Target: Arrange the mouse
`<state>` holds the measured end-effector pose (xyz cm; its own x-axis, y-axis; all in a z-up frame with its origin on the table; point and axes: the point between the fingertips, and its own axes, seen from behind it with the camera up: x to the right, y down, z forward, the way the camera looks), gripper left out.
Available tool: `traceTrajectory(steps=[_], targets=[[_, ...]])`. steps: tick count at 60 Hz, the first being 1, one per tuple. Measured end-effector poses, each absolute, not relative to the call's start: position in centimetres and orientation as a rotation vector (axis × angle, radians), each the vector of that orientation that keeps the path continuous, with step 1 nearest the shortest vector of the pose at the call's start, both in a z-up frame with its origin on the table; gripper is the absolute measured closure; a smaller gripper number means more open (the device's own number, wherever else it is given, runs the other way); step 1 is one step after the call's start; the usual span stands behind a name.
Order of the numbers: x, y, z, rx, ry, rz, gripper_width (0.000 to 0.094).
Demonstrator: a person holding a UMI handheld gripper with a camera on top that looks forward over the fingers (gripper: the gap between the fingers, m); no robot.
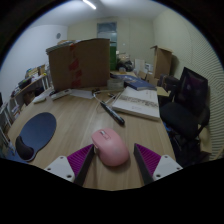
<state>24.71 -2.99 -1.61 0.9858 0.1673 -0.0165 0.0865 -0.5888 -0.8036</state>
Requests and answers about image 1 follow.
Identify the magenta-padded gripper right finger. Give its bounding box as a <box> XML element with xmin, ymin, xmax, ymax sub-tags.
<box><xmin>133</xmin><ymin>143</ymin><xmax>184</xmax><ymax>186</ymax></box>

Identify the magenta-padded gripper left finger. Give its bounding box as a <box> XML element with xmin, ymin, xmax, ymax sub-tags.
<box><xmin>43</xmin><ymin>143</ymin><xmax>96</xmax><ymax>187</ymax></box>

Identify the pink computer mouse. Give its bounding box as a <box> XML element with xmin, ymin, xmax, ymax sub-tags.
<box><xmin>91</xmin><ymin>128</ymin><xmax>130</xmax><ymax>168</ymax></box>

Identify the blue mouse pad, black rest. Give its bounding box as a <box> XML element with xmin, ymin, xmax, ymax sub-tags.
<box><xmin>14</xmin><ymin>111</ymin><xmax>58</xmax><ymax>163</ymax></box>

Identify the black office chair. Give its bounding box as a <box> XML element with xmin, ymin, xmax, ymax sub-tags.
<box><xmin>159</xmin><ymin>66</ymin><xmax>212</xmax><ymax>168</ymax></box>

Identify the white book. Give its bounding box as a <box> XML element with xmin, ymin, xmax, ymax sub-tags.
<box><xmin>110</xmin><ymin>85</ymin><xmax>161</xmax><ymax>122</ymax></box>

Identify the flat white remote control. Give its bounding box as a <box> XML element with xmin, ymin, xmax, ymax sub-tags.
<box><xmin>32</xmin><ymin>89</ymin><xmax>54</xmax><ymax>105</ymax></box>

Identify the black marker pen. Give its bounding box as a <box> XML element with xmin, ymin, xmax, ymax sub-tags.
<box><xmin>99</xmin><ymin>99</ymin><xmax>126</xmax><ymax>127</ymax></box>

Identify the white paper sheet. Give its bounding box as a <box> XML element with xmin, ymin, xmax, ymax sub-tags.
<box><xmin>69</xmin><ymin>88</ymin><xmax>96</xmax><ymax>100</ymax></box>

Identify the blue book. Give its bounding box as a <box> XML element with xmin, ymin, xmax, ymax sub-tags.
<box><xmin>111</xmin><ymin>73</ymin><xmax>157</xmax><ymax>92</ymax></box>

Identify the cluttered shelf unit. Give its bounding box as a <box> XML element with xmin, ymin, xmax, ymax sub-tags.
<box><xmin>0</xmin><ymin>64</ymin><xmax>52</xmax><ymax>151</ymax></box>

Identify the clear plastic container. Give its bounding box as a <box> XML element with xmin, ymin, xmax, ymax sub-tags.
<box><xmin>107</xmin><ymin>78</ymin><xmax>125</xmax><ymax>91</ymax></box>

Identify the open tall cardboard box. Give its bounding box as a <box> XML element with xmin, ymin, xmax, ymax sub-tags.
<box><xmin>150</xmin><ymin>44</ymin><xmax>174</xmax><ymax>80</ymax></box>

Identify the large brown cardboard box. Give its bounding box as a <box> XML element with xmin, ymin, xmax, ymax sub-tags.
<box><xmin>46</xmin><ymin>37</ymin><xmax>112</xmax><ymax>93</ymax></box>

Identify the door with glass pane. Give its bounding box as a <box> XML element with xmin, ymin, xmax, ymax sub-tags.
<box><xmin>96</xmin><ymin>21</ymin><xmax>118</xmax><ymax>72</ymax></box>

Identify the ceiling tube light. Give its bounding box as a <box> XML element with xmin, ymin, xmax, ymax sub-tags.
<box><xmin>82</xmin><ymin>0</ymin><xmax>98</xmax><ymax>10</ymax></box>

